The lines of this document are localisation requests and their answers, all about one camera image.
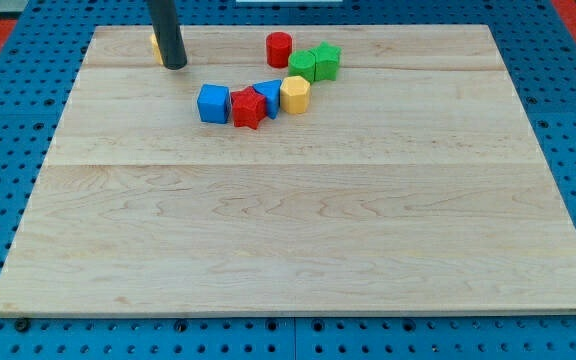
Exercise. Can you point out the yellow hexagon block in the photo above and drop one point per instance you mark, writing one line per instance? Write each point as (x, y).
(295, 92)

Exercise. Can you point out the light wooden board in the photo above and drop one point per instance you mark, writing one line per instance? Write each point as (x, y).
(413, 185)

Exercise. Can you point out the blue triangle block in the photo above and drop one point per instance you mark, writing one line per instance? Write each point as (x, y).
(271, 91)

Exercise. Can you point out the red cylinder block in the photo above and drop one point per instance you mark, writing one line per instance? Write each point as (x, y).
(278, 49)

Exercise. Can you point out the green cylinder block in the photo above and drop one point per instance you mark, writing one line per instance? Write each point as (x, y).
(302, 63)

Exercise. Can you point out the red star block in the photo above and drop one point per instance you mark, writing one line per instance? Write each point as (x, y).
(248, 108)

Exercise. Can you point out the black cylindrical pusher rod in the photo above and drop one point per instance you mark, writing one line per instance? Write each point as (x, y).
(167, 32)

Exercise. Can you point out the yellow block behind rod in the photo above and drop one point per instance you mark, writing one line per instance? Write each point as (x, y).
(156, 50)

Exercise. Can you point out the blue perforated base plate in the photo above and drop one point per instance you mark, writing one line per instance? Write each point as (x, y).
(38, 65)

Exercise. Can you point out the blue cube block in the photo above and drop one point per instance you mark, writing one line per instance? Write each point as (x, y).
(214, 103)

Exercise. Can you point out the green star block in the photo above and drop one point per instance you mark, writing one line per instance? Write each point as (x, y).
(327, 61)

